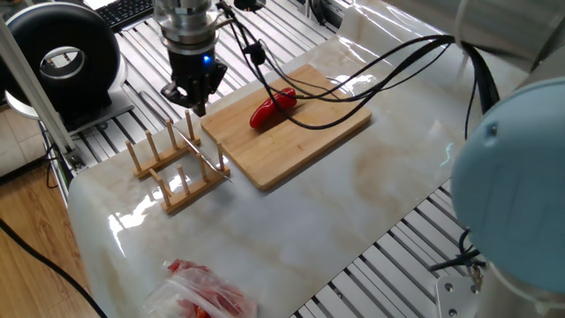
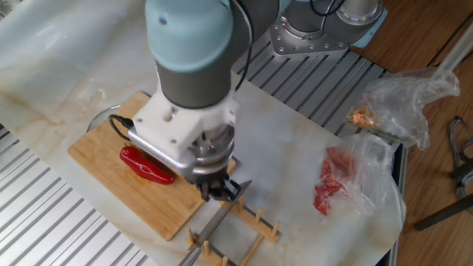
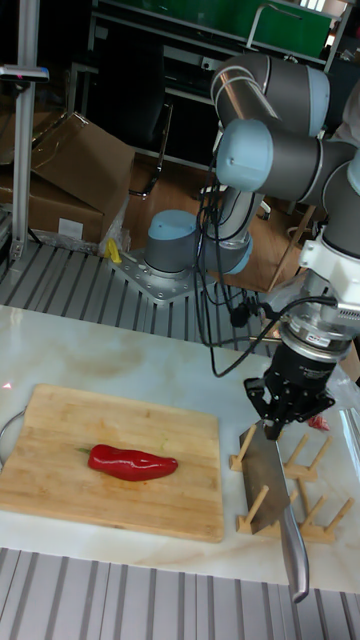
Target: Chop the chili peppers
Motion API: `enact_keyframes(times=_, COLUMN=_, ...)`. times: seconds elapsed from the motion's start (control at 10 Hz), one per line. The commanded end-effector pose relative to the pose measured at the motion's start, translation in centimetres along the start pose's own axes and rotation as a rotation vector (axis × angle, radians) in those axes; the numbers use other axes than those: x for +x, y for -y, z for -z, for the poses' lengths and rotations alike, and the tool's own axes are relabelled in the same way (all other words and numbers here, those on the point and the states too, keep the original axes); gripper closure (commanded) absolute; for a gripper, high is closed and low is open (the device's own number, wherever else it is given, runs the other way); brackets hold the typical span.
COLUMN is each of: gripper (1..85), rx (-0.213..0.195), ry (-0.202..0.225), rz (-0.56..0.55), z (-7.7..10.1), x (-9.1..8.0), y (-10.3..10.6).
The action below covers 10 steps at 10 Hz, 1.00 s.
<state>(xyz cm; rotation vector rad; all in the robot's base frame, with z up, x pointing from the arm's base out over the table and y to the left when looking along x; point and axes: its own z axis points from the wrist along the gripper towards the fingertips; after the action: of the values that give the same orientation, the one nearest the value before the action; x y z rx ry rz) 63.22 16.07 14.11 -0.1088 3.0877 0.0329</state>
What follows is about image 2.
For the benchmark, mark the red chili pepper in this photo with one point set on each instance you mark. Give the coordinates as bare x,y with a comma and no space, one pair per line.
146,168

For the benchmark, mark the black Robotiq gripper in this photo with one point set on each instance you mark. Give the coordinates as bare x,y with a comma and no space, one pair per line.
207,177

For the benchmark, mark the clear glass bowl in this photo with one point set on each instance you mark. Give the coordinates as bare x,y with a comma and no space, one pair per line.
98,118

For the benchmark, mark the dark metal bar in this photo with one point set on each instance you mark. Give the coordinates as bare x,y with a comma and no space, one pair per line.
443,213

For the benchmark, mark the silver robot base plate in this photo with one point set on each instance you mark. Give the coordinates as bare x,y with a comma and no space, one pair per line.
306,44

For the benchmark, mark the marble pattern table mat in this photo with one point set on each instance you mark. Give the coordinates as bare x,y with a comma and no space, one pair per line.
288,122

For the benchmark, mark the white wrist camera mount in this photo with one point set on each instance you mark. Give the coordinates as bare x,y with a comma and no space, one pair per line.
173,125

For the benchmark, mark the wooden peg rack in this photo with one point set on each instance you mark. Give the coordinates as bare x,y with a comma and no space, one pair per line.
255,223

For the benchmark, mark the clear bag with chili pieces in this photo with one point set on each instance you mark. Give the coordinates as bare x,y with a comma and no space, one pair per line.
362,173

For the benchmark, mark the clear bag with orange scraps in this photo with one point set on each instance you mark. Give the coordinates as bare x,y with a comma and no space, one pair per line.
403,103

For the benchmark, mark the silver UR5 robot arm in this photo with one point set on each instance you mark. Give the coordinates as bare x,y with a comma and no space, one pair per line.
192,44

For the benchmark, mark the bamboo cutting board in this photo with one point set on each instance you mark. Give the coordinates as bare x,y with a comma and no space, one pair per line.
148,207

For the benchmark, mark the steel kitchen knife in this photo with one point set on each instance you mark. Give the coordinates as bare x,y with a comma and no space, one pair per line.
214,223

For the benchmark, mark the aluminium profile beam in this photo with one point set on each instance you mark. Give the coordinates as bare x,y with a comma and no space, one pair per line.
456,51

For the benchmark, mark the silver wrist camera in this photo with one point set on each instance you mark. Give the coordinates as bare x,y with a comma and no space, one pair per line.
159,155

